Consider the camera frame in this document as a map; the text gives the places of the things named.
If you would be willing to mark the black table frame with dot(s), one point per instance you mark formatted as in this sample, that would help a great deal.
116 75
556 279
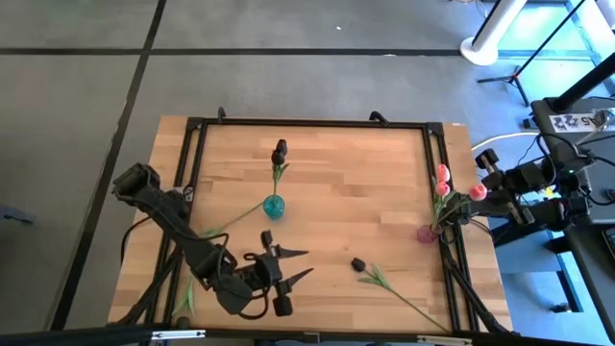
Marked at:
312 123

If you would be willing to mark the blue glass vase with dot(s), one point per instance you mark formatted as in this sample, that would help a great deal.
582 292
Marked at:
274 207

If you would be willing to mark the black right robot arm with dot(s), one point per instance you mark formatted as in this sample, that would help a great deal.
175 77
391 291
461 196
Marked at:
552 214

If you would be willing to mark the pink glass vase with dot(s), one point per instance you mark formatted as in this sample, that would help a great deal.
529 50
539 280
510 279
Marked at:
426 234

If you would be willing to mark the silver metal bracket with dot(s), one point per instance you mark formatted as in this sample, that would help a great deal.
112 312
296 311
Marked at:
444 339
178 334

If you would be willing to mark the pink artificial tulip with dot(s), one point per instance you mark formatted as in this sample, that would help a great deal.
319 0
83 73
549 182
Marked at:
442 189
443 173
478 192

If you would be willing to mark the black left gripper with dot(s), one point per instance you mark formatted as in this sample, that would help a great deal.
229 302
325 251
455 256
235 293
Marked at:
269 274

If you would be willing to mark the white pillar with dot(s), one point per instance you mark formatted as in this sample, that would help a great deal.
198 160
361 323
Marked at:
490 33

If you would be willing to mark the black frame clamp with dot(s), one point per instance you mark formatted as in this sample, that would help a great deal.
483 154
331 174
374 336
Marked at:
221 115
379 116

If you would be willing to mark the grey floor object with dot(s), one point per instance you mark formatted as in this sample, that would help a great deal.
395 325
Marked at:
14 215

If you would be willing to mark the white number label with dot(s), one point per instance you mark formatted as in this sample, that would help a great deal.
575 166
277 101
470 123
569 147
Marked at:
572 123

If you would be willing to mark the black rig crossbar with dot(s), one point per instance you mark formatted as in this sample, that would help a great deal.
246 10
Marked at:
72 336

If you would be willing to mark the black equipment cart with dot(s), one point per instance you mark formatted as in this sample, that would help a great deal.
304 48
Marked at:
540 108

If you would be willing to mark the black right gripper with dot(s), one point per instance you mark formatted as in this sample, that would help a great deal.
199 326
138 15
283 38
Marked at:
504 190

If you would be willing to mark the dark side desk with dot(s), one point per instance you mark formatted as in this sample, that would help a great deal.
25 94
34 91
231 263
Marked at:
596 288

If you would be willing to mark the black tripod stand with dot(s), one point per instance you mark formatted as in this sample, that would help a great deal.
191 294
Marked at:
515 76

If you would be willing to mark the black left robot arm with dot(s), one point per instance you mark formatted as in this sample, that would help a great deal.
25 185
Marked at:
192 240

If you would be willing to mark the black slanted pole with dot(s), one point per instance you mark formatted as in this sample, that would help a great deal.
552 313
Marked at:
586 84

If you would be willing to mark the black artificial tulip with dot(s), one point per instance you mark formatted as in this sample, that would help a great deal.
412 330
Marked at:
214 233
282 145
277 157
190 294
358 264

